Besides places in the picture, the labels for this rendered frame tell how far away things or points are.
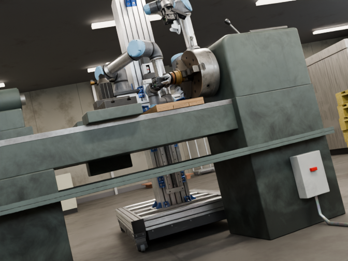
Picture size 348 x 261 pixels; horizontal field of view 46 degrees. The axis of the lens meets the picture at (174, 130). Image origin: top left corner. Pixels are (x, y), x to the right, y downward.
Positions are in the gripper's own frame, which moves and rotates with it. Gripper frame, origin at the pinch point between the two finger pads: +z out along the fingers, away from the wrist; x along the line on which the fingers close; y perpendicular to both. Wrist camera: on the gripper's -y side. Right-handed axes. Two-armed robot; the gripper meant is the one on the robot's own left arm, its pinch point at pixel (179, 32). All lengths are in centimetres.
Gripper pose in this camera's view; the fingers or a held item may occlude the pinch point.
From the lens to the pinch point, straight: 277.2
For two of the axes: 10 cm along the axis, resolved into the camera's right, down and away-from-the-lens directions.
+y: -9.0, 1.8, -3.9
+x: 3.1, -3.6, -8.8
